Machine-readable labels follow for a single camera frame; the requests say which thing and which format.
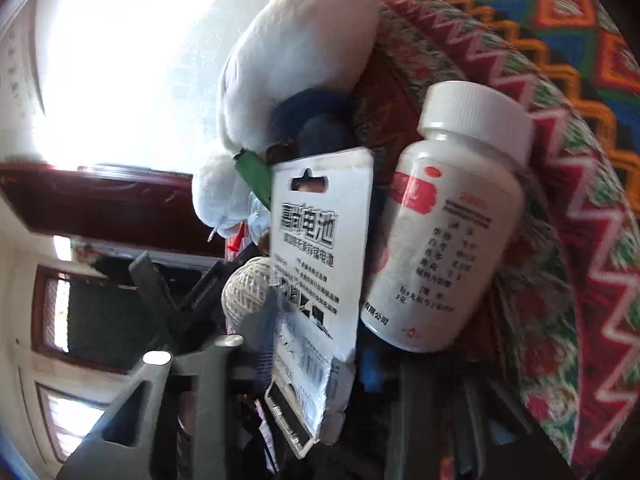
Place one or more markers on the dark blue cloth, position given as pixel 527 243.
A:
pixel 320 127

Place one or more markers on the battery blister pack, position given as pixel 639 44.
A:
pixel 315 260

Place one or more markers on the dark red wooden door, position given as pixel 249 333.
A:
pixel 110 205

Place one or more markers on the ball of white twine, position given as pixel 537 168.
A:
pixel 247 287

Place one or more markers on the white pill bottle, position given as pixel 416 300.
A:
pixel 445 230

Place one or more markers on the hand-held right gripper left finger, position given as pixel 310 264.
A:
pixel 207 410

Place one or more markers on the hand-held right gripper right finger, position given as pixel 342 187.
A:
pixel 425 435

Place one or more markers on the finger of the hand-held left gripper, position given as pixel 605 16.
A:
pixel 202 297
pixel 152 285

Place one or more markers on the green plastic item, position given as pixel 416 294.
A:
pixel 252 175

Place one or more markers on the patterned woven tablecloth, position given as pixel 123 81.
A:
pixel 550 110

